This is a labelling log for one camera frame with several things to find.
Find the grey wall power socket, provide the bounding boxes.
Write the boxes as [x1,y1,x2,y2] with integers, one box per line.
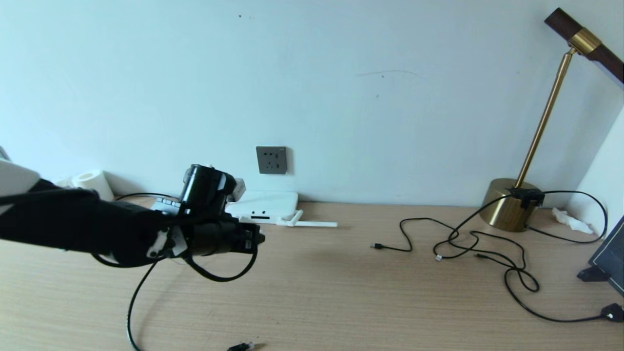
[256,146,288,175]

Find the black adapter block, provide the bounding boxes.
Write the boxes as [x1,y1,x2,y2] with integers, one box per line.
[507,187,546,209]

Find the black lamp power cable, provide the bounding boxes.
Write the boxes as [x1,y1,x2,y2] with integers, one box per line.
[525,190,608,244]

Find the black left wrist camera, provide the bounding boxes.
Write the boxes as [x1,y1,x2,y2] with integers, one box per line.
[179,165,246,217]

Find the white toilet paper roll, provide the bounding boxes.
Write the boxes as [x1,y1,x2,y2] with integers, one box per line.
[72,170,115,201]

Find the white router with antennas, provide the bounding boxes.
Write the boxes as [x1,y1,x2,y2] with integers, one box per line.
[225,191,338,228]

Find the black usb cables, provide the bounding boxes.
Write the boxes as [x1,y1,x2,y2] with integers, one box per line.
[370,218,540,293]

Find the crumpled white tissue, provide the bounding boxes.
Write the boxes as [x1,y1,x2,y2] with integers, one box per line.
[552,207,594,234]

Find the black ethernet cable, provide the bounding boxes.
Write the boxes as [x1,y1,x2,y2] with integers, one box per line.
[115,193,255,351]

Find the brass desk lamp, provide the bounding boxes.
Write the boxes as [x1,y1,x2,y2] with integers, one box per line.
[479,7,624,232]

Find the black cable with silver tip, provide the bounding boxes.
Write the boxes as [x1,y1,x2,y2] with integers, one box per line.
[433,193,518,261]

